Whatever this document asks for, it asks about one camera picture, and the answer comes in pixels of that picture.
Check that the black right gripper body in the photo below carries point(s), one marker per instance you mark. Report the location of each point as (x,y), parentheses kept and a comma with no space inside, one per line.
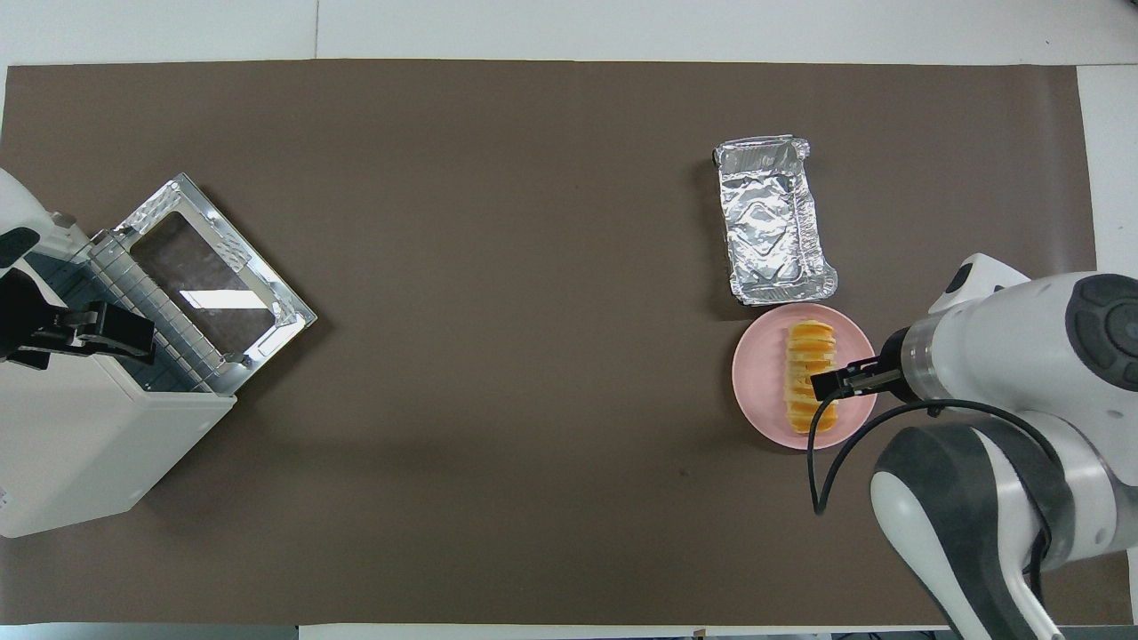
(893,356)

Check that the sliced orange bread loaf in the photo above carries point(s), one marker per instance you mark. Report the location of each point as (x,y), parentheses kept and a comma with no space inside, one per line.
(809,342)

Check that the brown paper table mat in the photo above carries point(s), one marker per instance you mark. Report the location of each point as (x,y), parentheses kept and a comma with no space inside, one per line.
(533,356)

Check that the glass oven door metal frame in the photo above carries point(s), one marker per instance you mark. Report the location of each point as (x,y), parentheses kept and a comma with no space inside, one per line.
(209,276)

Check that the cream white toaster oven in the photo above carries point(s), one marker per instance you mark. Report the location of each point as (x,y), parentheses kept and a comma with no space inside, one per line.
(89,462)

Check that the aluminium foil tray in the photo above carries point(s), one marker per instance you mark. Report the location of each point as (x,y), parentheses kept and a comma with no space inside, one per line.
(765,222)

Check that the pink round plate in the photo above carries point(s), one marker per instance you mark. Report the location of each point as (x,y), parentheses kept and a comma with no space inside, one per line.
(756,382)

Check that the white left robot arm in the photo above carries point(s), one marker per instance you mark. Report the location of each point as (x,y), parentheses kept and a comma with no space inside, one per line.
(22,213)

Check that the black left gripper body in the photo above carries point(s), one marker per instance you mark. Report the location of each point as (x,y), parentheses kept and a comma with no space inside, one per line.
(22,311)

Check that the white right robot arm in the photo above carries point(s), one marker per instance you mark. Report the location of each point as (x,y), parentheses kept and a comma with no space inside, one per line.
(1005,338)

